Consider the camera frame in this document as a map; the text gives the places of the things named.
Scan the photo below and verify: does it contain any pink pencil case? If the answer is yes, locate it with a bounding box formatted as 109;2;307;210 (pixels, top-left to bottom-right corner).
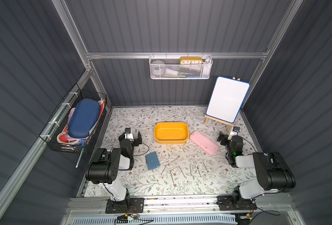
189;131;219;156

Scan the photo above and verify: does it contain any yellow plastic storage box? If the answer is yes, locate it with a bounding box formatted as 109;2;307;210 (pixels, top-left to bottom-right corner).
154;122;189;144

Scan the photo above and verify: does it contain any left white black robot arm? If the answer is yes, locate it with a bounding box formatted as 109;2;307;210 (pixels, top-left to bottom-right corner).
85;128;143;206

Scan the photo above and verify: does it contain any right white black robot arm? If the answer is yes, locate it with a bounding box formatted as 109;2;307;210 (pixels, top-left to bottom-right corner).
217;132;296;205

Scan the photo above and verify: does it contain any small wooden easel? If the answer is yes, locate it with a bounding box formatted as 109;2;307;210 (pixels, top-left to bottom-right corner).
204;115;235;133

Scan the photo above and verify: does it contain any blue oval case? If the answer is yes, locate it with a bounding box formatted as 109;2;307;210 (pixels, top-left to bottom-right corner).
67;98;101;139

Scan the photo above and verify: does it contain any white tape roll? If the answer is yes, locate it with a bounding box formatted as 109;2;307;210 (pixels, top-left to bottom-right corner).
150;60;166;77

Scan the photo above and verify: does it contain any yellow clock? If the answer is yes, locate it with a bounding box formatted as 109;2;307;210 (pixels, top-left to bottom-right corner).
180;56;203;65

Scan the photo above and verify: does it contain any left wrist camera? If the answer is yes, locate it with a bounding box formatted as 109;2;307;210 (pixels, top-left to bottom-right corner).
125;127;132;136

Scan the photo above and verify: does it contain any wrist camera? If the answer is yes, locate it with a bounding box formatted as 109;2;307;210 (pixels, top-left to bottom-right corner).
125;127;132;136
232;126;240;133

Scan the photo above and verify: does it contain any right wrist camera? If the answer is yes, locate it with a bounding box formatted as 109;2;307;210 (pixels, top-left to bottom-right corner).
232;126;240;133

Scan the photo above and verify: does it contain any white board with blue frame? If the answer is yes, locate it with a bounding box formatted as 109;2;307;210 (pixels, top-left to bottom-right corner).
206;76;251;123

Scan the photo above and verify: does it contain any black wire side basket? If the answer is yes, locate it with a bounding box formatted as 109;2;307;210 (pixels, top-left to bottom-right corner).
40;88;107;154

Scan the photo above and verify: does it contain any white wire wall basket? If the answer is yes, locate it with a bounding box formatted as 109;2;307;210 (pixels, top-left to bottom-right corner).
149;54;213;80

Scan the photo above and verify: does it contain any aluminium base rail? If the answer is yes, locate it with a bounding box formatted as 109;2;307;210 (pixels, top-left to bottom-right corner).
65;193;296;217

